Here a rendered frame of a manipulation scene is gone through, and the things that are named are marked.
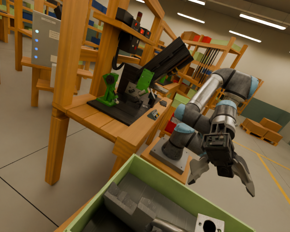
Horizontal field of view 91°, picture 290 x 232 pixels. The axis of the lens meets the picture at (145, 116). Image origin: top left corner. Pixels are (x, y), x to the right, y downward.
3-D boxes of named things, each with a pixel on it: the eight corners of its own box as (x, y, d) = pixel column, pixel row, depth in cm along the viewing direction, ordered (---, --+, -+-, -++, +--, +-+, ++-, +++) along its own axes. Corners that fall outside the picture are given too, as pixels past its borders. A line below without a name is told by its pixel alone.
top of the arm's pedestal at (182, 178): (189, 160, 113) (192, 157, 112) (182, 188, 85) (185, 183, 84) (155, 139, 122) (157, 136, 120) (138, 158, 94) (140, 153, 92)
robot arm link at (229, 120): (215, 131, 55) (240, 130, 49) (213, 140, 52) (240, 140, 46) (209, 116, 52) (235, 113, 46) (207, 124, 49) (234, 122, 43)
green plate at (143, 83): (146, 92, 150) (155, 74, 146) (145, 91, 142) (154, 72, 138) (137, 88, 152) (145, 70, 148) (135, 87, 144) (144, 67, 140)
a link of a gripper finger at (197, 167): (176, 167, 41) (200, 148, 43) (183, 180, 44) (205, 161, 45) (182, 174, 38) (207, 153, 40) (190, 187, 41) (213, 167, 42)
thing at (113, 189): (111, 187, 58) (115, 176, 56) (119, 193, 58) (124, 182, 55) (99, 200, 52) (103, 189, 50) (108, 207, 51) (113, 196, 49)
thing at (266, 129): (264, 136, 630) (277, 123, 600) (275, 146, 557) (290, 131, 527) (239, 125, 640) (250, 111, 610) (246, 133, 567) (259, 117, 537)
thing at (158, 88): (167, 92, 164) (169, 90, 163) (165, 95, 150) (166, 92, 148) (138, 79, 171) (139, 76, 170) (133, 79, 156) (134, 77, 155)
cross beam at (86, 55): (138, 65, 216) (140, 59, 212) (68, 60, 99) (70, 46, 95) (135, 64, 217) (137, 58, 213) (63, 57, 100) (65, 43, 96)
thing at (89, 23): (114, 66, 773) (127, 20, 681) (80, 64, 555) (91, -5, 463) (106, 62, 784) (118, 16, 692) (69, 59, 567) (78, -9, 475)
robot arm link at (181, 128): (172, 134, 104) (181, 118, 98) (189, 144, 99) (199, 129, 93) (166, 139, 94) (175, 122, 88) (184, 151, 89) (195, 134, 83)
